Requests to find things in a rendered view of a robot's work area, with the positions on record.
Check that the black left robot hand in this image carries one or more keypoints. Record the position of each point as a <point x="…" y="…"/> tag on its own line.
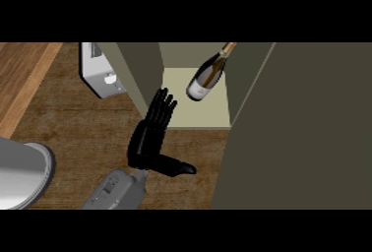
<point x="148" y="138"/>

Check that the grey round metal pot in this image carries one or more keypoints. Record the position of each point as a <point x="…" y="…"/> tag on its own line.
<point x="21" y="174"/>

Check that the dark wine bottle white label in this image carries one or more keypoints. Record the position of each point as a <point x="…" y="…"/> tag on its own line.
<point x="205" y="78"/>

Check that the white appliance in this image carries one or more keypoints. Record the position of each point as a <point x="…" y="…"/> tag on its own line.
<point x="99" y="75"/>

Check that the pale wooden slab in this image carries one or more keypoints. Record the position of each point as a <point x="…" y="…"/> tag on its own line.
<point x="19" y="75"/>

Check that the dark olive cabinet door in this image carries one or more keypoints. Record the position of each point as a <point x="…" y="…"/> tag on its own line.
<point x="300" y="131"/>

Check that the olive green cabinet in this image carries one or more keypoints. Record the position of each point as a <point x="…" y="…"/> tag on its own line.
<point x="193" y="111"/>

